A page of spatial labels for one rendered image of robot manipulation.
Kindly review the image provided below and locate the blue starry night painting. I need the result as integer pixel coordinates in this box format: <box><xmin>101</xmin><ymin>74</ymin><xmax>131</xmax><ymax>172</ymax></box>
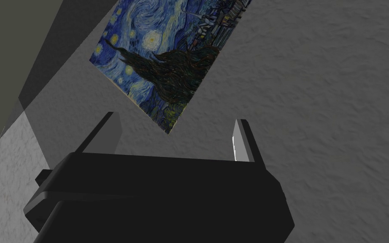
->
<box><xmin>89</xmin><ymin>0</ymin><xmax>252</xmax><ymax>135</ymax></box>

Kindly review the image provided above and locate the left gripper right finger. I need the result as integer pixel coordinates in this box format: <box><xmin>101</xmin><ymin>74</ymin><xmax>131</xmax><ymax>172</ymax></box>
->
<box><xmin>232</xmin><ymin>119</ymin><xmax>262</xmax><ymax>163</ymax></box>

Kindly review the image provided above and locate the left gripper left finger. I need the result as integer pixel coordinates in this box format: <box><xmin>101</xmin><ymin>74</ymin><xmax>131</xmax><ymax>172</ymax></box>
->
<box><xmin>75</xmin><ymin>111</ymin><xmax>123</xmax><ymax>155</ymax></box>

